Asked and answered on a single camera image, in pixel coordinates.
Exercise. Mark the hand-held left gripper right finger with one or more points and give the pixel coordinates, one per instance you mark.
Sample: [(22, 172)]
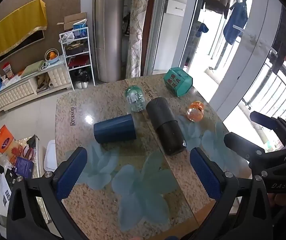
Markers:
[(205, 172)]

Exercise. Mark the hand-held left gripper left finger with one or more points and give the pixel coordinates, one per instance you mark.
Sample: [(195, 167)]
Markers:
[(71, 168)]

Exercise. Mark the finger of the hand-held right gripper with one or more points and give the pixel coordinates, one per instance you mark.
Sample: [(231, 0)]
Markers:
[(265, 120), (240, 143)]

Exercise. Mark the dark blue cup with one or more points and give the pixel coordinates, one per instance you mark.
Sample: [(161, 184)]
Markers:
[(114, 128)]

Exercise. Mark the black cup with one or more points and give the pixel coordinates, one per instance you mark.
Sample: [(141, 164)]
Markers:
[(166, 127)]

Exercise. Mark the orange glass cup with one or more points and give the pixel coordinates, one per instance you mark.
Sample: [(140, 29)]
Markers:
[(195, 110)]

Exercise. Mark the white trash bin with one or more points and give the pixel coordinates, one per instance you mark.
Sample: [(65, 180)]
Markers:
[(50, 156)]

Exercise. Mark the balcony railing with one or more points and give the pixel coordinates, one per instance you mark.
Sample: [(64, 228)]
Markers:
[(280, 87)]

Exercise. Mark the dark blue box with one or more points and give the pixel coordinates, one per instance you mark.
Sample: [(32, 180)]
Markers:
[(24, 168)]

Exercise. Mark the glass coffee table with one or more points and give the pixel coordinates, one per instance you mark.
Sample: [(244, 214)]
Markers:
[(13, 177)]

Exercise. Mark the orange paper bag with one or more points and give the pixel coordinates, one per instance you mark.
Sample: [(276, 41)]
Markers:
[(2, 141)]

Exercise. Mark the white shoes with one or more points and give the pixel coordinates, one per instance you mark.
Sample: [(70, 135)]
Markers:
[(82, 84)]

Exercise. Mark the green tissue box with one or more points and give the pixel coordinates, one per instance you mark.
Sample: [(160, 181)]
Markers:
[(178, 81)]

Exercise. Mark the white tv cabinet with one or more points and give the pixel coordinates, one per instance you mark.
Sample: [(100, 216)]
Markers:
[(25, 90)]

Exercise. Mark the clear green plastic bottle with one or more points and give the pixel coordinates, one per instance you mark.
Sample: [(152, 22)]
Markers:
[(134, 99)]

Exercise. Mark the blue hanging garment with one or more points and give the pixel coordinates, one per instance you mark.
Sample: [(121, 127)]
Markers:
[(236, 22)]

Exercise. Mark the green cushion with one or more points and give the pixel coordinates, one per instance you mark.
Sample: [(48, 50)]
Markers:
[(33, 68)]

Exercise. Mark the small blue hanging cloth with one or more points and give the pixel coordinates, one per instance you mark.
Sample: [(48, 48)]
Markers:
[(202, 28)]

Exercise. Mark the white shelf rack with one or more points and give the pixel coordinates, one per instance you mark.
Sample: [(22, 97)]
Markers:
[(78, 55)]

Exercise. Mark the bowl of oranges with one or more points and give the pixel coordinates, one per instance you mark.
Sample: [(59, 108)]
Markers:
[(52, 55)]

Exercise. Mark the red snack packet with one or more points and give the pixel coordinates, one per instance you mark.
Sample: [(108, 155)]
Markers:
[(8, 71)]

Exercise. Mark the black television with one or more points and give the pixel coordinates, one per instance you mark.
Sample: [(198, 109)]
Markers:
[(20, 48)]

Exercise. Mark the white plastic bag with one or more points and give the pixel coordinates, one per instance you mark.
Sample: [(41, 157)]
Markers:
[(67, 37)]

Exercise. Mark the silver standing air conditioner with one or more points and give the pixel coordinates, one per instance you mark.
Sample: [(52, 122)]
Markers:
[(108, 30)]

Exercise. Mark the cardboard box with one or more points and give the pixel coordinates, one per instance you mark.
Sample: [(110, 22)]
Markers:
[(73, 20)]

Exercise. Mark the yellow cloth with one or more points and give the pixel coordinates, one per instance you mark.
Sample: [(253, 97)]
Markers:
[(14, 27)]

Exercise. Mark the patterned curtain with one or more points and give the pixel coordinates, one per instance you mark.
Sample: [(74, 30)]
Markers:
[(136, 27)]

